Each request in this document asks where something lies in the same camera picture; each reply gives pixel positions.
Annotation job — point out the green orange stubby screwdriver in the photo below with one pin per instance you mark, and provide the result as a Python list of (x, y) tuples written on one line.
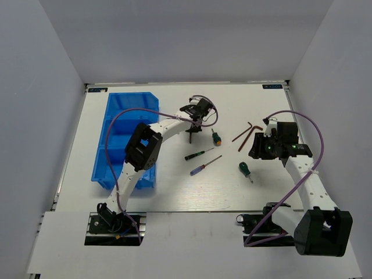
[(216, 138)]

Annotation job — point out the dark green stubby screwdriver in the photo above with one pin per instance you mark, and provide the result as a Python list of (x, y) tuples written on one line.
[(243, 167)]

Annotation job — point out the blue plastic bin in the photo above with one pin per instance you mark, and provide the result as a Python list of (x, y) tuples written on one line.
[(121, 132)]

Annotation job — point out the blue corner label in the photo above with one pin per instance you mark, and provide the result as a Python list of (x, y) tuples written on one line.
[(272, 86), (99, 89)]

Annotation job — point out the left blue corner label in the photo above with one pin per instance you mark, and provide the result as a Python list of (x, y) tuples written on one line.
[(99, 89)]

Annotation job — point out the black green precision screwdriver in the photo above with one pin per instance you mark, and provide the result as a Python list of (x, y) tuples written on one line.
[(191, 156)]

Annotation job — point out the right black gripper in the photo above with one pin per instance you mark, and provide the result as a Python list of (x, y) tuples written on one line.
[(257, 150)]

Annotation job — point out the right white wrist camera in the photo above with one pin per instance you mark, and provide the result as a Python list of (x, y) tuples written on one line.
[(271, 123)]

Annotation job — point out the right blue corner label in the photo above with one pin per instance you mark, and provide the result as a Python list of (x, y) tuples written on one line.
[(272, 86)]

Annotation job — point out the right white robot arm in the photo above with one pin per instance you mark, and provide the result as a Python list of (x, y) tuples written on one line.
[(322, 229)]

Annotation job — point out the blue red screwdriver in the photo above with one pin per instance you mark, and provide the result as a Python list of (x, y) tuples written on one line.
[(203, 166)]

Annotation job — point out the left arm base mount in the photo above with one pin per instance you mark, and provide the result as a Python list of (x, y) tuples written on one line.
[(108, 228)]

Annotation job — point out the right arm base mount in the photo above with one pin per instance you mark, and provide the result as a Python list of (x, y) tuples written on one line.
[(249, 221)]

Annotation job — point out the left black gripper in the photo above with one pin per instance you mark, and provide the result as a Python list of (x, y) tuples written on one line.
[(195, 130)]

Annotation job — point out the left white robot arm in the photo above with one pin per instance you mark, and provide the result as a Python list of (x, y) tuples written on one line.
[(143, 147)]

